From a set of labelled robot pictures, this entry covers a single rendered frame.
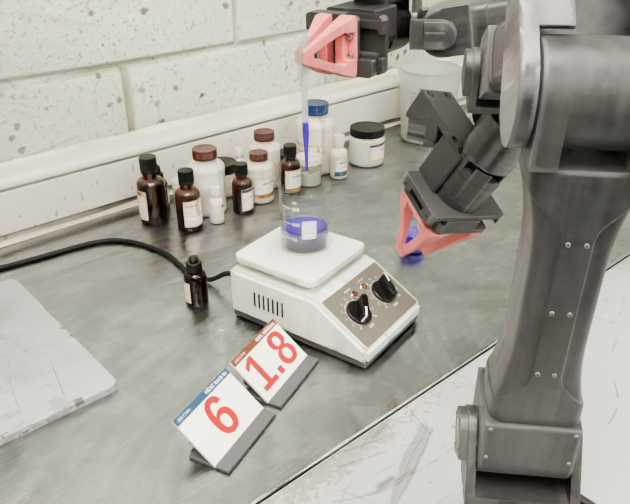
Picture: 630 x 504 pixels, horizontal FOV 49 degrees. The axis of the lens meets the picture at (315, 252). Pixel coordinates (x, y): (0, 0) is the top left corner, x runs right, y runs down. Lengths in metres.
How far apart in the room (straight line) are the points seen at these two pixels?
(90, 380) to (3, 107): 0.48
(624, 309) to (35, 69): 0.89
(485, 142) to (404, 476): 0.32
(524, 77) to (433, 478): 0.41
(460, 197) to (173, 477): 0.39
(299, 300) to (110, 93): 0.54
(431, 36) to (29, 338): 0.59
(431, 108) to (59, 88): 0.61
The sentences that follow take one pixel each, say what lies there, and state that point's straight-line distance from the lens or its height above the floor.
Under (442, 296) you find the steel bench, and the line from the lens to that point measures 0.93.
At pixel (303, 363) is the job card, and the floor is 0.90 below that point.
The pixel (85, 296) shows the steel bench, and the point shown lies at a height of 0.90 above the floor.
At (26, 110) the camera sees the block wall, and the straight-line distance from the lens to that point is 1.14.
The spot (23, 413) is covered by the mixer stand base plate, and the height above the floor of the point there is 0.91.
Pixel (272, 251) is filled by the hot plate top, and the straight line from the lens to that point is 0.84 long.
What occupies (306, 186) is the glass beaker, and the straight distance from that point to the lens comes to 0.85.
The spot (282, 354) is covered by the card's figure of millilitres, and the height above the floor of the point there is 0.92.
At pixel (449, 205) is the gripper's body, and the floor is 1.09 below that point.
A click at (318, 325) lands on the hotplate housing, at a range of 0.79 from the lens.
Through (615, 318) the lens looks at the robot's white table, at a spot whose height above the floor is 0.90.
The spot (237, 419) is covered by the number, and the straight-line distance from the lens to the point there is 0.71.
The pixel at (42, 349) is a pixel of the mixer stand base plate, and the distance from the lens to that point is 0.86.
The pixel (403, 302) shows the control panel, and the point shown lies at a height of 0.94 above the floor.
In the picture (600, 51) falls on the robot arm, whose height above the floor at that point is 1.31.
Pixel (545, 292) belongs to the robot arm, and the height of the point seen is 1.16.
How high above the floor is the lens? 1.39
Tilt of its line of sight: 28 degrees down
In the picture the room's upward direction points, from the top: straight up
